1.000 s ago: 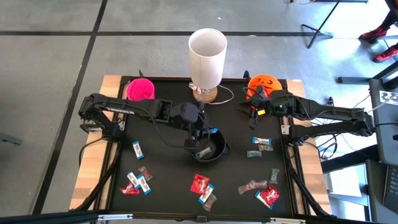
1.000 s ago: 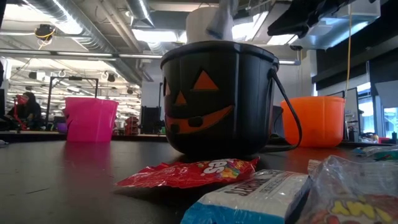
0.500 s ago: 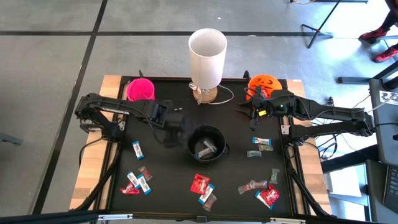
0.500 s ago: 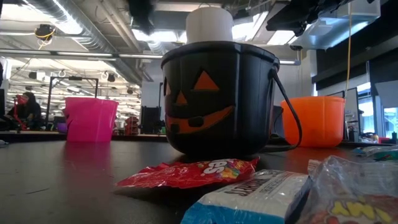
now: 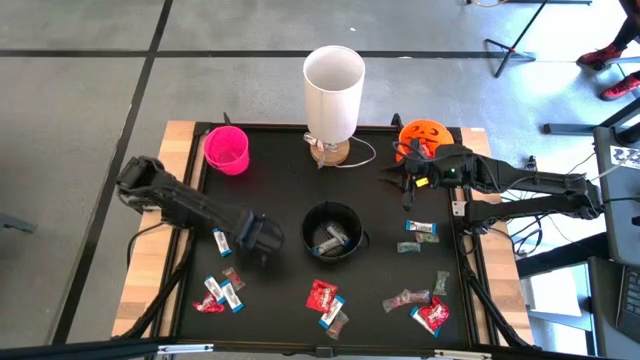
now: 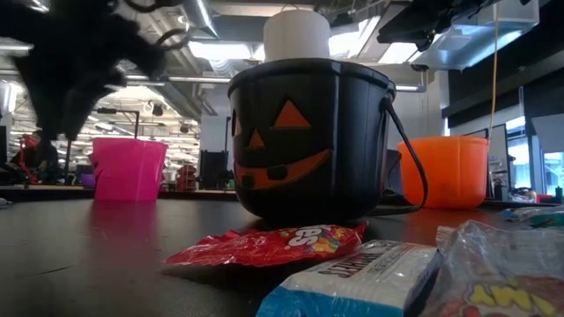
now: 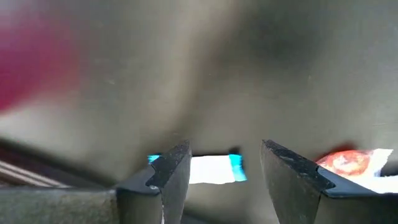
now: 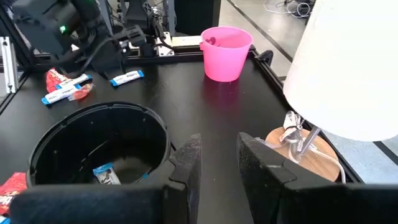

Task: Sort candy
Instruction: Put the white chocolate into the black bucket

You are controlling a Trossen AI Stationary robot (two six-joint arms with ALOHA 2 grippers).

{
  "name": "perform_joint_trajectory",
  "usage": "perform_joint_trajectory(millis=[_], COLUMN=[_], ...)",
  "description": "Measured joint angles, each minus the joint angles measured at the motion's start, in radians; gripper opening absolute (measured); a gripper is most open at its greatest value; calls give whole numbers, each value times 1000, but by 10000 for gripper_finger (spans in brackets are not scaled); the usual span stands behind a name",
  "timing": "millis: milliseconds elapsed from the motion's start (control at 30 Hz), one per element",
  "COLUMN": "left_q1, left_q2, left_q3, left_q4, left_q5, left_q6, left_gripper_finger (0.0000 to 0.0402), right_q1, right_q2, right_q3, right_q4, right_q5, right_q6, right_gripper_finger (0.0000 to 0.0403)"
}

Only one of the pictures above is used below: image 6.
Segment pink plastic bucket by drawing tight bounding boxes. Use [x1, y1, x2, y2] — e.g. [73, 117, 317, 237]
[91, 136, 169, 203]

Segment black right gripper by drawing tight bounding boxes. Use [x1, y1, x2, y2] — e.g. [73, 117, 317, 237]
[376, 0, 530, 50]

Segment white shade table lamp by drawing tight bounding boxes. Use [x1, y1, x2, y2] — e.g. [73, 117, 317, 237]
[263, 9, 331, 63]

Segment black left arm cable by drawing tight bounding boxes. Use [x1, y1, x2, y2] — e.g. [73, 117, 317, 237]
[122, 0, 191, 52]

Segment black computer monitor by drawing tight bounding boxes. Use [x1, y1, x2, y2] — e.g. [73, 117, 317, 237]
[0, 125, 9, 166]

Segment red cart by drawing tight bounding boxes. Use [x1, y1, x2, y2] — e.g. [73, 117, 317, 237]
[175, 165, 199, 192]

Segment pale small desk object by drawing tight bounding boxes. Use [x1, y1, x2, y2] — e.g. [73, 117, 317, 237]
[508, 188, 538, 203]

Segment clear wrapper yellow-lettered candy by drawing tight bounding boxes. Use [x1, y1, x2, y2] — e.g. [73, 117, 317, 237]
[418, 219, 564, 317]

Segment black jack-o'-lantern bucket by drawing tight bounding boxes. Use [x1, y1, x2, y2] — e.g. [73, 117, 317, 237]
[226, 57, 429, 224]

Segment red Skittles packet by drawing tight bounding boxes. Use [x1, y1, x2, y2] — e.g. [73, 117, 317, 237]
[162, 222, 369, 269]

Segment red desk lamp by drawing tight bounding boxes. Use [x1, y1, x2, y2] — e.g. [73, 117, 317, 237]
[19, 133, 41, 184]

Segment person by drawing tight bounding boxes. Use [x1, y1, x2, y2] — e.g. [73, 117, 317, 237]
[9, 129, 61, 185]

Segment black cabinet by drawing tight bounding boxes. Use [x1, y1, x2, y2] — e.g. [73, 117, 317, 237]
[199, 149, 230, 191]

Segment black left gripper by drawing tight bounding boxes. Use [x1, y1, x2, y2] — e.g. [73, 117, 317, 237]
[0, 0, 167, 143]

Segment orange jack-o'-lantern bucket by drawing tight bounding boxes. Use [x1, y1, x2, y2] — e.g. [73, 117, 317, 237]
[397, 135, 490, 210]

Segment yellow hanging cable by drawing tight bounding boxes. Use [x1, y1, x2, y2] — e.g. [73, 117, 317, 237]
[488, 12, 500, 137]

